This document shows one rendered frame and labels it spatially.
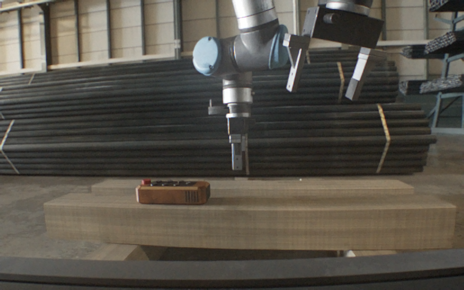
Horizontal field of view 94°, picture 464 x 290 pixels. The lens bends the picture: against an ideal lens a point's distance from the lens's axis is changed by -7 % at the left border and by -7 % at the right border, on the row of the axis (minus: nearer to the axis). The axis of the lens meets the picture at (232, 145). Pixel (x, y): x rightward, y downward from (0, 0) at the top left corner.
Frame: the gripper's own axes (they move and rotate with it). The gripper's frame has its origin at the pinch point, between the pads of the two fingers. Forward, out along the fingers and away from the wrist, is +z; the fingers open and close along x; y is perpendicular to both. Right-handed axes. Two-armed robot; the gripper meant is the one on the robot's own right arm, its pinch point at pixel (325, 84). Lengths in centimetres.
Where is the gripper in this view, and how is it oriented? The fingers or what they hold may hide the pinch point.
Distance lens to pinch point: 51.6
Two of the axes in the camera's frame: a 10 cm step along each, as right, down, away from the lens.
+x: 9.9, 0.7, 1.5
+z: -1.3, 8.8, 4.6
